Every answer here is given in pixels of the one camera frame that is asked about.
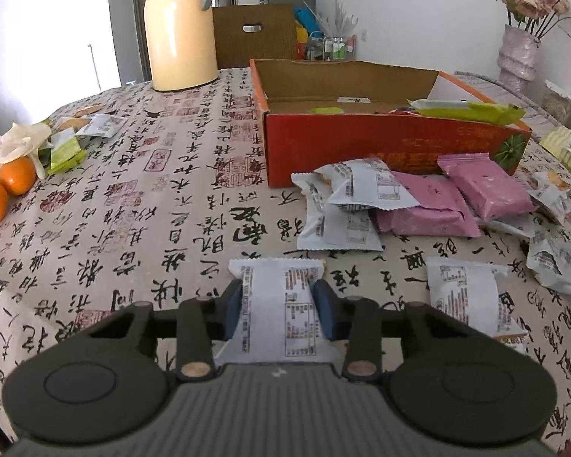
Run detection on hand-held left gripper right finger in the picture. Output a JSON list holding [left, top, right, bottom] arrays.
[[311, 279, 479, 382]]

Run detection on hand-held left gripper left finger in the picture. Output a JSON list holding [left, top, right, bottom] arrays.
[[83, 278, 244, 382]]

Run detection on white snack packet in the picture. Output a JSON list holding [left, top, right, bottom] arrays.
[[297, 200, 384, 251], [523, 171, 571, 224], [291, 171, 336, 222], [327, 159, 417, 211], [426, 256, 529, 341], [215, 257, 343, 363], [526, 228, 571, 298]]

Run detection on red cardboard box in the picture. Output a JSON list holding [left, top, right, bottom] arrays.
[[249, 58, 534, 189]]

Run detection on long green snack packet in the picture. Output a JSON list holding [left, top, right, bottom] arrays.
[[407, 98, 526, 127]]

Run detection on pink snack packet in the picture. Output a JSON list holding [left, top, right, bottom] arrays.
[[376, 171, 481, 238], [438, 152, 536, 222]]

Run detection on small green packet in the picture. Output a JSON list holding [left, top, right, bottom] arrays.
[[48, 129, 87, 175]]

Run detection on small white flat packet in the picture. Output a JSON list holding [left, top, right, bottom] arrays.
[[76, 114, 128, 139]]

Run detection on brown cardboard box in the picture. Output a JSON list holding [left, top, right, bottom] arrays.
[[212, 3, 300, 70]]

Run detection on pale yellow fruit peel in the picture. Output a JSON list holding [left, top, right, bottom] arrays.
[[0, 122, 53, 179]]

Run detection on thin metal pole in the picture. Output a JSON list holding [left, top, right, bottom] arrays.
[[86, 43, 103, 91]]

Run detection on yellow thermos jug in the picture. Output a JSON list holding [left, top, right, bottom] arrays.
[[144, 0, 220, 92]]

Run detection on grey quilted cloth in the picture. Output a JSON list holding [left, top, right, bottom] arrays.
[[454, 70, 550, 125]]

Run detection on blue plastic item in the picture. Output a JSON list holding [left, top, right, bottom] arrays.
[[294, 6, 322, 32]]

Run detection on pale purple dried flowers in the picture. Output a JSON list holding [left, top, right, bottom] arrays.
[[321, 0, 357, 39]]

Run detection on glass jar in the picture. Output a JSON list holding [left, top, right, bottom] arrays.
[[540, 80, 571, 127]]

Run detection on pink ribbed vase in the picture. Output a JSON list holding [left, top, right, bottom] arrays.
[[497, 24, 541, 95]]

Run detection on wire rack with bottles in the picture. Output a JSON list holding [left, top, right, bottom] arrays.
[[307, 31, 357, 62]]

